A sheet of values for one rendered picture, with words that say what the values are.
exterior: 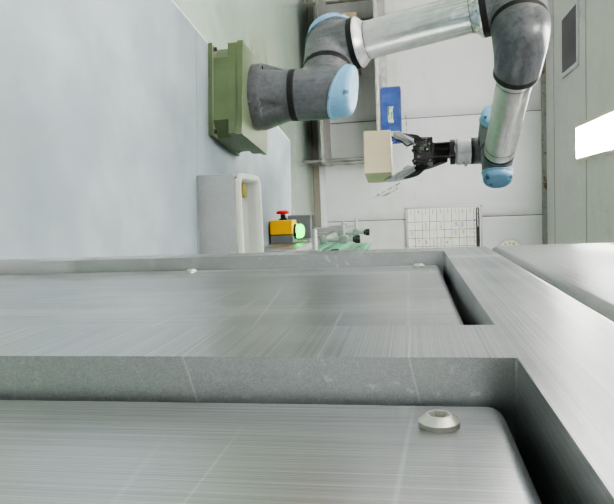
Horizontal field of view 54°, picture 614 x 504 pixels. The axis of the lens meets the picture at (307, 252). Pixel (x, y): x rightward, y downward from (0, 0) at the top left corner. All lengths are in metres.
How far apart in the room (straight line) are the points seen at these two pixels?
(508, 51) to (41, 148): 0.91
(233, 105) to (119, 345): 1.16
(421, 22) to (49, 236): 0.94
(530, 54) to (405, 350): 1.18
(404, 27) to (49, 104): 0.85
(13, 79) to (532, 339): 0.66
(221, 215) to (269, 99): 0.30
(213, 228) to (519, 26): 0.72
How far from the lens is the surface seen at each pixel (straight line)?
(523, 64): 1.32
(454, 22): 1.40
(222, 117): 1.33
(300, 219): 2.07
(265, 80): 1.37
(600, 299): 0.25
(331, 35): 1.45
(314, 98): 1.35
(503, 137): 1.49
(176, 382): 0.17
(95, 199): 0.87
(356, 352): 0.16
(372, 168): 1.71
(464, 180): 7.37
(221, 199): 1.22
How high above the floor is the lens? 1.18
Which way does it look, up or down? 10 degrees down
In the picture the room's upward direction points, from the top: 88 degrees clockwise
